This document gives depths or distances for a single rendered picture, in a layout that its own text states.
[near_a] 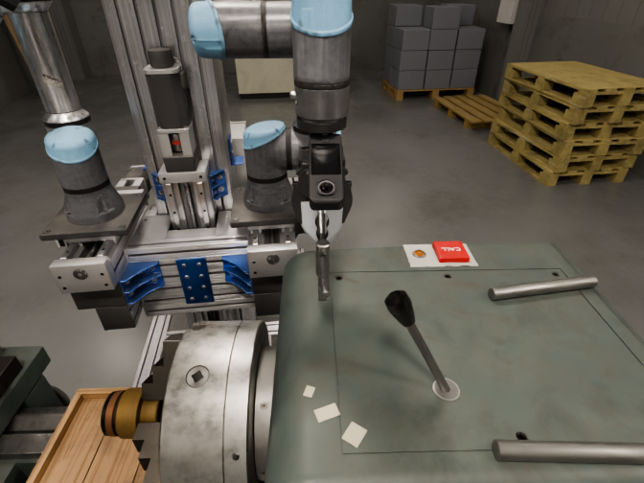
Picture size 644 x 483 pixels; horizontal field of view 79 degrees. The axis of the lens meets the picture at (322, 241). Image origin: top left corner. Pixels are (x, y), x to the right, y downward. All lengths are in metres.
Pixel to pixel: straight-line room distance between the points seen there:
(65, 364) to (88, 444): 1.54
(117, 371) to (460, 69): 6.52
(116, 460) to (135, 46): 0.99
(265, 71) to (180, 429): 6.63
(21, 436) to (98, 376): 1.28
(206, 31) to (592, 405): 0.73
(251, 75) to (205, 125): 5.80
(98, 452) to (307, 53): 0.89
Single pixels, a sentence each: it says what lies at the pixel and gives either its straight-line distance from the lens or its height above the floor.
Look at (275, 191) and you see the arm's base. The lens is 1.12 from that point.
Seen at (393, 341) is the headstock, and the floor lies 1.26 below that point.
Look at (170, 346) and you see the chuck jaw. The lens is 0.74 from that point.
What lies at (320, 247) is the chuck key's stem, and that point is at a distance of 0.60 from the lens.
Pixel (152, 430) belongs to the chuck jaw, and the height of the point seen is 1.10.
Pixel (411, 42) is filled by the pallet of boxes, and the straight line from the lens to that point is 6.96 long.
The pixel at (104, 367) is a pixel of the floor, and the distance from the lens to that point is 2.48.
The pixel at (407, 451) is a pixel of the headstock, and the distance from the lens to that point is 0.54.
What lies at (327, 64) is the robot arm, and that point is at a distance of 0.53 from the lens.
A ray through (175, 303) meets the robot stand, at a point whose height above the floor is 0.85.
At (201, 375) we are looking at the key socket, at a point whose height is 1.22.
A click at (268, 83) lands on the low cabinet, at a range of 7.07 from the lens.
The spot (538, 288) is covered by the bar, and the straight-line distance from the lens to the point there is 0.79.
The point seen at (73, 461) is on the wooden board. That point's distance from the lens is 1.07.
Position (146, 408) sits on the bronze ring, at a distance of 0.79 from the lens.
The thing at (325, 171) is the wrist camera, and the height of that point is 1.51.
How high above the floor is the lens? 1.73
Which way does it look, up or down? 34 degrees down
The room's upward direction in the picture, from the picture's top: straight up
